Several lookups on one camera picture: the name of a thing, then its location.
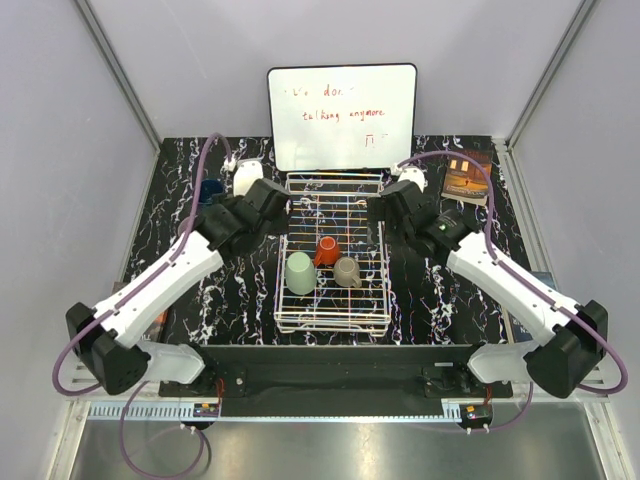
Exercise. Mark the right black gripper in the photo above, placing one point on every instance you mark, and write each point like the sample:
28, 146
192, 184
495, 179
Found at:
377, 212

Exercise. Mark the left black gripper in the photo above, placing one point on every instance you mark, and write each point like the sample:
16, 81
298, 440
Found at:
227, 201

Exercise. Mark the dark blue mug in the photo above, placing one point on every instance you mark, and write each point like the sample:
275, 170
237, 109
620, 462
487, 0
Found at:
211, 190

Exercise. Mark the orange cup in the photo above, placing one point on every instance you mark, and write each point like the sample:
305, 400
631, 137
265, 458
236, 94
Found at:
327, 252

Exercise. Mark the pale green cup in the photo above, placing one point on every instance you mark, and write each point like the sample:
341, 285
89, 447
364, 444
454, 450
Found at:
300, 275

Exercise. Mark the mauve purple mug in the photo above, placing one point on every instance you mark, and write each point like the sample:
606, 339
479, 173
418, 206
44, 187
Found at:
185, 226

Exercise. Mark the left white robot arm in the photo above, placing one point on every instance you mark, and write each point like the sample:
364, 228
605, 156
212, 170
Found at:
108, 337

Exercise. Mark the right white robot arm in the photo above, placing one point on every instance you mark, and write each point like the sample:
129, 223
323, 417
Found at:
565, 335

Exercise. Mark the beige mug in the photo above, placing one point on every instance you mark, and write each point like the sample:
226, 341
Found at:
346, 273

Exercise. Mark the dark book with lit windows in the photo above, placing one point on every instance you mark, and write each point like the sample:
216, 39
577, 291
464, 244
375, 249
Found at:
464, 182

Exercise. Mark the white whiteboard with red writing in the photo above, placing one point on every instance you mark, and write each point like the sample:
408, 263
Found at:
342, 117

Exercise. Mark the A Tale of Two Cities book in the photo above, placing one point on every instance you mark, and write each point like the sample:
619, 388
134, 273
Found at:
154, 331

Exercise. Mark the left small circuit board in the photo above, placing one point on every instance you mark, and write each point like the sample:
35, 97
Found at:
206, 409

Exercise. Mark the small circuit board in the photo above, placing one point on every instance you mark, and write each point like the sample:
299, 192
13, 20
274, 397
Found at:
475, 412
206, 409

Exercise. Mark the right small circuit board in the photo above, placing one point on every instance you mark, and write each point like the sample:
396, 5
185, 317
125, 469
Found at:
475, 412

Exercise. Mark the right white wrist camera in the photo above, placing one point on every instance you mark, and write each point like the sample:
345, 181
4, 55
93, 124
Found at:
413, 174

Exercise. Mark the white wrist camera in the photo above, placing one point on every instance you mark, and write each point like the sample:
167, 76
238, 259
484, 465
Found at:
245, 173
413, 174

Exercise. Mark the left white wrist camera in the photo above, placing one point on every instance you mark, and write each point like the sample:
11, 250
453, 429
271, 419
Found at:
245, 173

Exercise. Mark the white wire dish rack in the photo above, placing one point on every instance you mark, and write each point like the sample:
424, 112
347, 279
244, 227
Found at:
334, 204

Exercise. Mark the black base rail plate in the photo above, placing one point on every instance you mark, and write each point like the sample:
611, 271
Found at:
387, 382

